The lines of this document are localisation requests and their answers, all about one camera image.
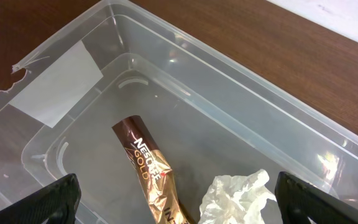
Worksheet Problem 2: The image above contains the brown gold coffee sachet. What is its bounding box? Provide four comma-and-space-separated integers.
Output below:
112, 115, 194, 224

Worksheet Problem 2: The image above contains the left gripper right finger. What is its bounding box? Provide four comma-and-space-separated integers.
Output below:
275, 171, 358, 224

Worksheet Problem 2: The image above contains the clear plastic waste bin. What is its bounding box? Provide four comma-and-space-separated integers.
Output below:
0, 1, 358, 223

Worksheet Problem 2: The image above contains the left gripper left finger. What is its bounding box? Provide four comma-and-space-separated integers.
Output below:
0, 174, 81, 224

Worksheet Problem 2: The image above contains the white tissue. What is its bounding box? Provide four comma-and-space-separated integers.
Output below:
199, 169, 277, 224

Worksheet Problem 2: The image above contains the white label sticker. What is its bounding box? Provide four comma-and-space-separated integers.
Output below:
9, 41, 103, 128

